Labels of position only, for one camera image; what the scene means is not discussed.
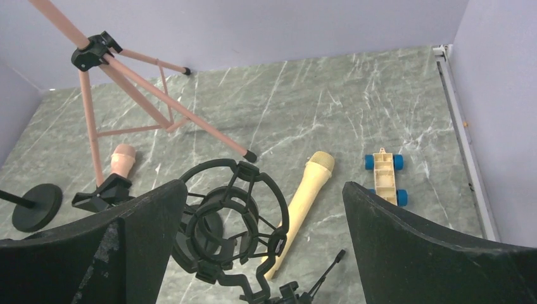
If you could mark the pink microphone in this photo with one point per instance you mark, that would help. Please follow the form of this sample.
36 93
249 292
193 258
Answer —
122 160

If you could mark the beige toy car blue wheels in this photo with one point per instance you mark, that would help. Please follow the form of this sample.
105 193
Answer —
384 166

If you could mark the black round-base mic stand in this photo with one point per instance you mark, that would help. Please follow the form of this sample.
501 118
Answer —
112 192
36 208

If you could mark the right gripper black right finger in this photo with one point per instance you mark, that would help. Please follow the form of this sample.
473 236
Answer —
405 258

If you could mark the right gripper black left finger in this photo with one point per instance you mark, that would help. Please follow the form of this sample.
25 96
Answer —
119 255

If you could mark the black shock mount tripod stand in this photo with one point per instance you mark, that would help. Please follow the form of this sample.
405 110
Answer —
324 232

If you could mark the pink music stand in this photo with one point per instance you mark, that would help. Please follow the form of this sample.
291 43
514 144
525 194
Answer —
100 51

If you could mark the yellow microphone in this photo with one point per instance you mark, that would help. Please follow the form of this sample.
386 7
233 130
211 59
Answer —
318 170

